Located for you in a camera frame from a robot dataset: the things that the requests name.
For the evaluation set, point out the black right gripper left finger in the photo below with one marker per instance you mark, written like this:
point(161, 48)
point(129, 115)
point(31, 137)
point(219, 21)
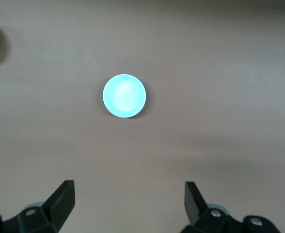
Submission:
point(52, 213)

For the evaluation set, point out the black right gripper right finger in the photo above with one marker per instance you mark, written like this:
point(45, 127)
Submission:
point(200, 218)

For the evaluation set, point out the blue bowl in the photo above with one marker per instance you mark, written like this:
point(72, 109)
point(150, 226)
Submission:
point(124, 95)

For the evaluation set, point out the brown table cover sheet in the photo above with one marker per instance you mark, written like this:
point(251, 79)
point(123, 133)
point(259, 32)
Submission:
point(205, 97)

